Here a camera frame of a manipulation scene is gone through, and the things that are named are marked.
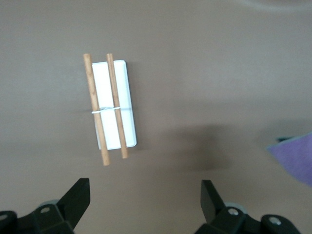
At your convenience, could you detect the brown table mat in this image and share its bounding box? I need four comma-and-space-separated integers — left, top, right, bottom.
0, 0, 312, 234

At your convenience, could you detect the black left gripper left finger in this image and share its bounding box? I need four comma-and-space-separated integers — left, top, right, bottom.
17, 177, 91, 234

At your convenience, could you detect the purple towel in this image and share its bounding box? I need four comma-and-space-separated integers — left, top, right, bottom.
266, 131, 312, 188

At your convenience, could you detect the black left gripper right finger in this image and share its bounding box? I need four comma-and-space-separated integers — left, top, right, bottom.
195, 179, 262, 234

